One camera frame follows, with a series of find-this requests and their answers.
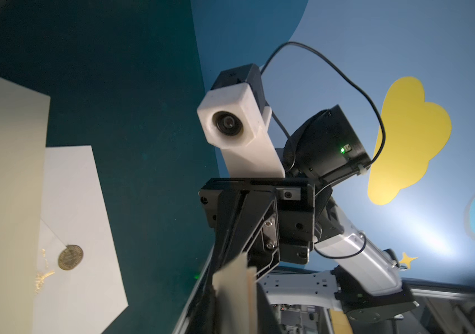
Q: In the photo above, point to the cream envelope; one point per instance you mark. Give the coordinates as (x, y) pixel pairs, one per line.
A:
(23, 130)

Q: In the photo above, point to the round gold wax seal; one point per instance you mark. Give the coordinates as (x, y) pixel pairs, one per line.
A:
(70, 257)

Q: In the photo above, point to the white envelope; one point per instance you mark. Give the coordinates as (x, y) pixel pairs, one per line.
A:
(90, 297)

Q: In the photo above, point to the pink lined letter paper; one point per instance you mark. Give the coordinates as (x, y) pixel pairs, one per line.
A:
(236, 308)

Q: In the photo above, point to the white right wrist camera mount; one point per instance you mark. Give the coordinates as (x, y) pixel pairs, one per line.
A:
(235, 118)

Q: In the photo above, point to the aluminium front rail platform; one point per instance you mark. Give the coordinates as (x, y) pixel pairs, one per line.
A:
(289, 299)

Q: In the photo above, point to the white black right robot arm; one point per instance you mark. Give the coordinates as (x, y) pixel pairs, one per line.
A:
(326, 151)

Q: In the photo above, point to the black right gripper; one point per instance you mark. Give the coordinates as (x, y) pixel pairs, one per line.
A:
(270, 220)

